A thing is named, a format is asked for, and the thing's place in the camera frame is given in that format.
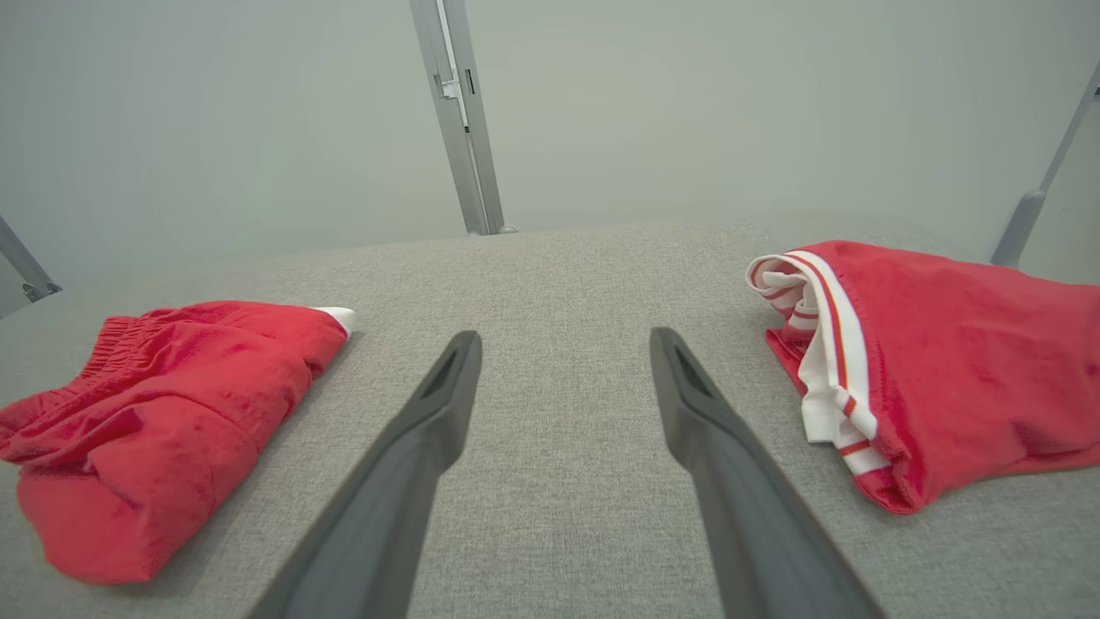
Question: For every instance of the red shorts with white stripes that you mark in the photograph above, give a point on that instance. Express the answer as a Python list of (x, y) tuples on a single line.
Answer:
[(172, 421)]

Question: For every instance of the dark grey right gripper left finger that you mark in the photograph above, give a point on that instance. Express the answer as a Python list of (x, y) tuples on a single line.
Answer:
[(404, 481)]

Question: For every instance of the red Bulls basketball jersey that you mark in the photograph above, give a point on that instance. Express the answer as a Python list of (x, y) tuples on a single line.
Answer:
[(971, 370)]

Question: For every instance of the grey double partition post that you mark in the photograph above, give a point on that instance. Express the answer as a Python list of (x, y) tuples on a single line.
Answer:
[(460, 129)]

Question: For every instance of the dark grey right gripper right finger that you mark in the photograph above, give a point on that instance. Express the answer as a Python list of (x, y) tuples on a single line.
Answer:
[(739, 499)]

